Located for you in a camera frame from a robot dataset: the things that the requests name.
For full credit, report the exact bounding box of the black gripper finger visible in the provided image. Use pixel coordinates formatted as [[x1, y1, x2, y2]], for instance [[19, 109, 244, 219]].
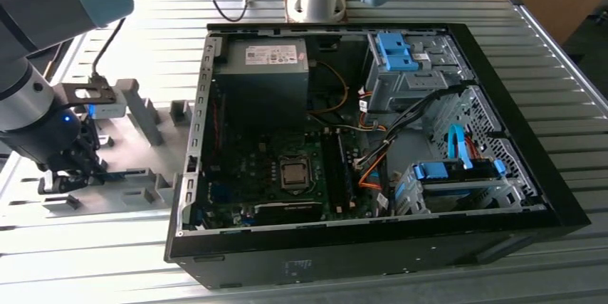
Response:
[[77, 115, 108, 184], [37, 169, 104, 196]]

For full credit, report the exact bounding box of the grey parts rack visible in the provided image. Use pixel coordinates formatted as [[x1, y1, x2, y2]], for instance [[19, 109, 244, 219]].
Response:
[[41, 78, 196, 219]]

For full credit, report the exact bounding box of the green motherboard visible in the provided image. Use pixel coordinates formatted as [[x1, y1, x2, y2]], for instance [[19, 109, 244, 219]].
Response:
[[201, 129, 376, 229]]

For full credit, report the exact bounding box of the grey power supply unit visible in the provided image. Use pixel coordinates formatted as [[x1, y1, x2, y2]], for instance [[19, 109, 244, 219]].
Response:
[[213, 37, 312, 132]]

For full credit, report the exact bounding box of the silver CPU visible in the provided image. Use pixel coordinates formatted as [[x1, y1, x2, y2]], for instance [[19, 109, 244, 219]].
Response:
[[283, 164, 309, 186]]

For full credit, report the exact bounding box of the metal socket cover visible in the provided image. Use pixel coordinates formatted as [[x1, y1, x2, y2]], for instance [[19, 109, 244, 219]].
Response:
[[277, 156, 317, 194]]

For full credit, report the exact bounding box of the black graphics card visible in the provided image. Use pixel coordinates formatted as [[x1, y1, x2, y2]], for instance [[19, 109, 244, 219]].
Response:
[[253, 201, 325, 226]]

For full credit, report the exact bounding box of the black PC case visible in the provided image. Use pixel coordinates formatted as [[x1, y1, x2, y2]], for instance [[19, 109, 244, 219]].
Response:
[[164, 21, 593, 290]]

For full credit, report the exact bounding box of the blue drive bay latch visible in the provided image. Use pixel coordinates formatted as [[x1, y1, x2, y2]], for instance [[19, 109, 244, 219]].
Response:
[[373, 32, 421, 73]]

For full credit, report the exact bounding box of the metal drive cage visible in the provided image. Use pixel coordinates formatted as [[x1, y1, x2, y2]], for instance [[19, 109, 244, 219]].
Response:
[[364, 31, 476, 115]]

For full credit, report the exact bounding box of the hard disk in blue carrier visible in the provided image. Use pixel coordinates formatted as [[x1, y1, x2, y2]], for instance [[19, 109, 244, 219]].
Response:
[[412, 158, 505, 182]]

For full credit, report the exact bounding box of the metal disk bay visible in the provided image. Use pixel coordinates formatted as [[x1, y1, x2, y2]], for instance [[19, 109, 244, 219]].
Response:
[[392, 167, 531, 216]]

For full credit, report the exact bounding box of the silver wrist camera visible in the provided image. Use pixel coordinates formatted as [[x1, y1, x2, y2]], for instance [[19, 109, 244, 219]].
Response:
[[61, 81, 128, 120]]

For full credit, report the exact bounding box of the thin red wire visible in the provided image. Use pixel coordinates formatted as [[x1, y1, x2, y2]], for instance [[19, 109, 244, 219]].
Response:
[[212, 96, 224, 148]]

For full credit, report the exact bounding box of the black camera cable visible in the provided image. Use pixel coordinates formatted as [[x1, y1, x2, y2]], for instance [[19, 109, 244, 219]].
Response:
[[91, 15, 128, 81]]

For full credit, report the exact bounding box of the white black wire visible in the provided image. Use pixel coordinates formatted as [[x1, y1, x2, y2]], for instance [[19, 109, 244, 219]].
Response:
[[308, 113, 388, 132]]

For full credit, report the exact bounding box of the yellow black wire loop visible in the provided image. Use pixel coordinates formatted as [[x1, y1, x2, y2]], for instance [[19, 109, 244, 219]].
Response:
[[308, 61, 351, 117]]

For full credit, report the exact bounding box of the red orange power wire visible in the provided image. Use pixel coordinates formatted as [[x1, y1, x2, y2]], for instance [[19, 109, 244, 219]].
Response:
[[356, 85, 388, 134]]

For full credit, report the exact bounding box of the orange red wire bundle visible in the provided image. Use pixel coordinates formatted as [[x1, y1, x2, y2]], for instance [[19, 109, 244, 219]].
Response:
[[355, 147, 391, 191]]

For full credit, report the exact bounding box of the black cable bundle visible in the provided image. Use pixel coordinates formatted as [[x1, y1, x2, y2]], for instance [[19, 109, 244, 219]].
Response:
[[379, 85, 467, 150]]

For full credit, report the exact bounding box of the blue data wire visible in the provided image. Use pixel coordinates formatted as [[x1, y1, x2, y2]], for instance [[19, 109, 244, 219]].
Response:
[[448, 123, 476, 170]]

